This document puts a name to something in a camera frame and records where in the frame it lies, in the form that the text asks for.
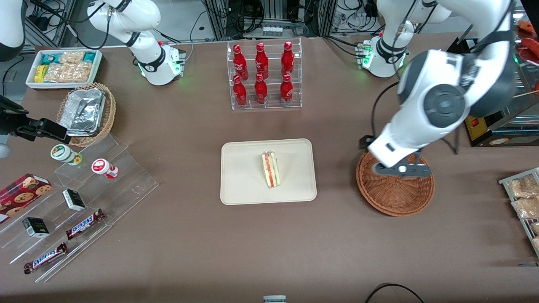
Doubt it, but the Snickers chocolate bar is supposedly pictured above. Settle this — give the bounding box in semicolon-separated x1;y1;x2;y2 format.
23;242;68;275
66;209;106;240

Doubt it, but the green lidded sunflower jar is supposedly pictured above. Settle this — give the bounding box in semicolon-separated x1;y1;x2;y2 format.
51;144;83;166

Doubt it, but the brown round wicker basket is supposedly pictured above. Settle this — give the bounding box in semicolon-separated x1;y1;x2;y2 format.
356;151;435;217

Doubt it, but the cream rectangular serving tray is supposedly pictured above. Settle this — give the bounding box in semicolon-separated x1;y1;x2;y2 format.
220;138;318;206

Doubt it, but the white rectangular snack bin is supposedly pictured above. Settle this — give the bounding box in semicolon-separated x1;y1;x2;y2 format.
25;49;103;90

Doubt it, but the clear acrylic tiered stand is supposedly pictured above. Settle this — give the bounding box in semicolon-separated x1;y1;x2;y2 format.
0;134;160;283

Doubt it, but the red cola bottle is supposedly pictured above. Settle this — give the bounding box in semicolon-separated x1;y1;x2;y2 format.
232;75;248;107
255;42;269;80
280;73;294;106
232;44;249;81
281;41;295;77
254;73;268;105

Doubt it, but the metal tray of snack bags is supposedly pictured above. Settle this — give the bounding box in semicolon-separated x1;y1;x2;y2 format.
498;167;539;257

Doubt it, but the plastic triangle sandwich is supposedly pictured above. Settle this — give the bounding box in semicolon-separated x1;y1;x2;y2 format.
261;151;281;189

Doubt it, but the light wicker basket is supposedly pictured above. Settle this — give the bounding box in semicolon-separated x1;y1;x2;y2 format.
57;82;117;147

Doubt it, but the stack of foil trays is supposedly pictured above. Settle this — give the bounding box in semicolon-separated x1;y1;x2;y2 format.
59;88;107;137

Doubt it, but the small black carton box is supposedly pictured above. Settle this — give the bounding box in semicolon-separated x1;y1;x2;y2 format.
22;217;50;239
62;189;86;212

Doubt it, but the red lidded white jar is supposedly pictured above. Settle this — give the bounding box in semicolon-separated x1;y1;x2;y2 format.
91;158;119;179

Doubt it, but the clear acrylic bottle rack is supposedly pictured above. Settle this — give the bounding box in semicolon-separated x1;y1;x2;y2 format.
227;38;303;111

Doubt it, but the clear bagged pastry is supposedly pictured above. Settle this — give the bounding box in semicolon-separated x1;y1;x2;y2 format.
512;197;539;219
507;175;539;198

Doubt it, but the black cable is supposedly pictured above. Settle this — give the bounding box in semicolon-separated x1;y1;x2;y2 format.
371;81;400;141
364;283;426;303

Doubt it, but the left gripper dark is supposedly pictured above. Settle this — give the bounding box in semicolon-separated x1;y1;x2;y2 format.
374;154;432;177

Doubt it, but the red tartan cookie box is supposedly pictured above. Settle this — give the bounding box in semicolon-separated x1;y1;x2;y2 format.
0;173;53;224

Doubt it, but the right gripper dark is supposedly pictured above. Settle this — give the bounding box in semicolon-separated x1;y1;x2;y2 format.
0;95;71;144

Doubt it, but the metal equipment rack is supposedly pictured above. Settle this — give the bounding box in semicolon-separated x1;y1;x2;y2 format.
202;0;337;40

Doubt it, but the glass food display case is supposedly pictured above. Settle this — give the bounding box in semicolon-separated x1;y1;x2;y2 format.
453;19;539;148

